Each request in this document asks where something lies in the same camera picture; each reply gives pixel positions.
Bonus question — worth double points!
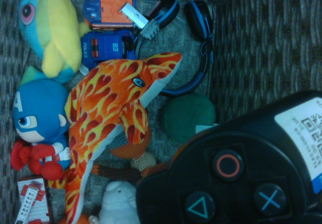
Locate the blue yellow narwhal plush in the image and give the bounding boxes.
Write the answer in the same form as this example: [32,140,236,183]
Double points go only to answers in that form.
[19,0,91,85]

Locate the orange brown crocheted toy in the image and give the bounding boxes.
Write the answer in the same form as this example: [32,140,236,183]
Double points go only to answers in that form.
[92,127,172,184]

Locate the red white toy fire truck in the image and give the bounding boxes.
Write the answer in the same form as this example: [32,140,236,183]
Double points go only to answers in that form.
[14,175,53,224]

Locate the green round cushion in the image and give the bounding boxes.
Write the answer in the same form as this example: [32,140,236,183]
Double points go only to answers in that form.
[160,93,216,143]

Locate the orange toy truck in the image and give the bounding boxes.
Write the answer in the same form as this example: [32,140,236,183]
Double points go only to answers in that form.
[83,0,137,31]

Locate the grey toy ladder piece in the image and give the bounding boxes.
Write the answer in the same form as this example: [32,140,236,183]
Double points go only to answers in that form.
[119,3,159,40]

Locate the black and blue headphones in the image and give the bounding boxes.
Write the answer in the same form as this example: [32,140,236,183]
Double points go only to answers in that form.
[135,0,215,97]

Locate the blue police toy car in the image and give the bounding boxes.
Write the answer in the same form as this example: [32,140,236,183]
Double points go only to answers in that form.
[79,30,138,70]

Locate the Captain America plush doll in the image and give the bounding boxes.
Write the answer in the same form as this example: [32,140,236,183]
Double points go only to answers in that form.
[10,79,71,181]

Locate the grey wicker basket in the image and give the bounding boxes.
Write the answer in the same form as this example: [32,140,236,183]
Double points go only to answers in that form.
[0,0,322,224]

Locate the orange ball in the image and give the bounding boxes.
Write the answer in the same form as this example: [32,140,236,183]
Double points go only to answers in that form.
[57,213,96,224]

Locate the black Sony gamepad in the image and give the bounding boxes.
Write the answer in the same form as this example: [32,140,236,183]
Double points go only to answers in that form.
[135,90,322,224]

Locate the white plush toy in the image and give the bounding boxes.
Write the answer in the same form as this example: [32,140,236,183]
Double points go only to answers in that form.
[98,181,141,224]

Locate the orange flame dolphin plush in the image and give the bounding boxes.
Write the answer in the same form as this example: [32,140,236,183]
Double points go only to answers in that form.
[47,52,183,224]

